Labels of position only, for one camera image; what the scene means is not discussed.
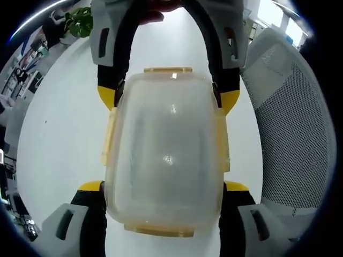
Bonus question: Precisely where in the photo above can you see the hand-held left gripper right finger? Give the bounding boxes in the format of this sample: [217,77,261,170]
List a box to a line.
[218,180,301,257]

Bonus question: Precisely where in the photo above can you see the green potted plant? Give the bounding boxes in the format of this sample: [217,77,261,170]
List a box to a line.
[63,6,94,39]

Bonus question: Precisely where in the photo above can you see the grey mesh office chair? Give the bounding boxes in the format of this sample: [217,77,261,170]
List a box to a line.
[239,26,338,238]

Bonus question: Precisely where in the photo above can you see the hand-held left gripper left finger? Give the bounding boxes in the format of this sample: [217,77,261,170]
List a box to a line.
[40,180,108,257]

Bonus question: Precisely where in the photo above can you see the clear container with yellow buckles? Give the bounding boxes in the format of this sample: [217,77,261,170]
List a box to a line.
[100,66,232,238]

